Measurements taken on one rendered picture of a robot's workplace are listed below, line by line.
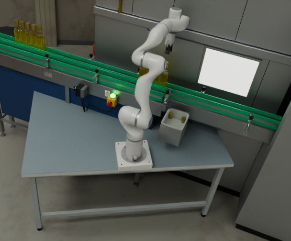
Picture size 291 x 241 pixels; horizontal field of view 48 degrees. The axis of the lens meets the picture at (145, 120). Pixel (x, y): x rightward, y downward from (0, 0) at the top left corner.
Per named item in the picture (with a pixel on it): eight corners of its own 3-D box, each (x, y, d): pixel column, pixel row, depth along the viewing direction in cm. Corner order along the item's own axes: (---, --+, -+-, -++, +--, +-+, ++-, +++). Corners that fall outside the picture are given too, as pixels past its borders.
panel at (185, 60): (248, 97, 260) (262, 59, 239) (247, 99, 257) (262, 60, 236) (143, 66, 278) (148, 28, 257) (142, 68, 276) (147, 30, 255)
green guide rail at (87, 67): (165, 97, 263) (166, 88, 258) (164, 97, 262) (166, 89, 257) (-15, 41, 299) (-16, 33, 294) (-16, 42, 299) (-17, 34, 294)
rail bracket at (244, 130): (247, 132, 256) (256, 109, 242) (244, 145, 243) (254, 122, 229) (240, 130, 257) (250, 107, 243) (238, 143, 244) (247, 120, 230)
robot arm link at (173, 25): (179, 27, 204) (192, 15, 227) (155, 21, 208) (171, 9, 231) (176, 41, 210) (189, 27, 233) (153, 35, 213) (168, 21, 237)
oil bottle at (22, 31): (30, 50, 297) (27, 21, 280) (26, 53, 293) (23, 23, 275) (25, 49, 298) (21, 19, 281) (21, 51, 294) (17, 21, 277)
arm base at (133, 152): (148, 162, 238) (150, 145, 226) (122, 164, 235) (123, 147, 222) (143, 143, 252) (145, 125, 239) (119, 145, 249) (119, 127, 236)
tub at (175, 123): (187, 122, 262) (189, 114, 256) (180, 138, 245) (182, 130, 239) (167, 115, 265) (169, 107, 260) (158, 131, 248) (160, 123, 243)
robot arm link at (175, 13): (181, 26, 236) (169, 23, 238) (184, 8, 227) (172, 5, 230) (177, 30, 229) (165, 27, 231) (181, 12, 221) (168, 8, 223)
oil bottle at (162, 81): (165, 92, 270) (169, 69, 257) (162, 94, 266) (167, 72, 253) (159, 89, 271) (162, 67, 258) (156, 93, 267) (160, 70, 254)
